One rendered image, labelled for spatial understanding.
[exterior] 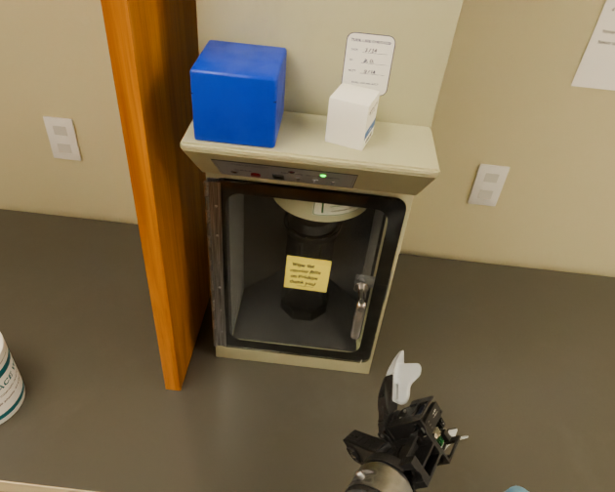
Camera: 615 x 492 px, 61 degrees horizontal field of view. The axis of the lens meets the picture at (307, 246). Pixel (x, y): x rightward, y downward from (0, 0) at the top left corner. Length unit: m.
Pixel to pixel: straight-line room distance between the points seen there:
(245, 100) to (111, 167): 0.84
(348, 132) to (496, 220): 0.82
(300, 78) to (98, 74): 0.68
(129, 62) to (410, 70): 0.35
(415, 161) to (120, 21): 0.37
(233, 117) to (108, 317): 0.71
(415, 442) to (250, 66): 0.51
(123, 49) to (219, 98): 0.12
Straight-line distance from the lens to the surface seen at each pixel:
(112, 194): 1.49
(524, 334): 1.33
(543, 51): 1.23
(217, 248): 0.90
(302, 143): 0.68
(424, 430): 0.74
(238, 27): 0.72
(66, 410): 1.12
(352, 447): 0.82
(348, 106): 0.65
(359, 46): 0.71
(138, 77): 0.68
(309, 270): 0.90
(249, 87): 0.63
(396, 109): 0.75
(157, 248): 0.82
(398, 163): 0.66
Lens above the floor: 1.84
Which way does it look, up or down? 40 degrees down
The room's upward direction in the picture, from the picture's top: 6 degrees clockwise
